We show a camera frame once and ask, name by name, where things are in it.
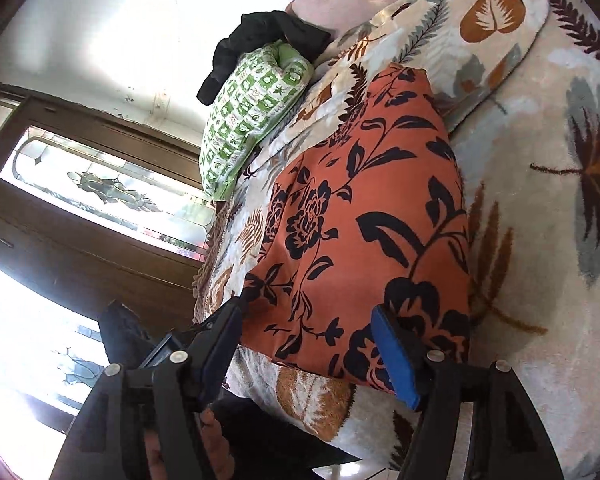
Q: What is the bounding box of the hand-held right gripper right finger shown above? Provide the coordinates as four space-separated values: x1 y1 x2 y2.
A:
370 304 566 480

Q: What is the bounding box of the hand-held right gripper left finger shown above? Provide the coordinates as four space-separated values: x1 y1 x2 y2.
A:
50 304 244 480

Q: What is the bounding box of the orange floral garment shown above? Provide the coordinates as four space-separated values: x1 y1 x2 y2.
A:
240 62 473 398

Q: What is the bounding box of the person's left hand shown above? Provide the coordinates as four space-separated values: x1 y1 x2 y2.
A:
199 407 236 480

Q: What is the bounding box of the wooden door with glass panels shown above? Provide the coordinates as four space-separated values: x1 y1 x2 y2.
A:
0 82 221 480

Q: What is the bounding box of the cream leaf-print blanket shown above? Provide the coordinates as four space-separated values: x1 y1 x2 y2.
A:
192 0 600 480

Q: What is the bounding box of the green white patterned pillow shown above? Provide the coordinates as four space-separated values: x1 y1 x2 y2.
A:
199 42 316 201

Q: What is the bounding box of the black cloth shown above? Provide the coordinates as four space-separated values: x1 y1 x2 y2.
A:
196 10 333 107

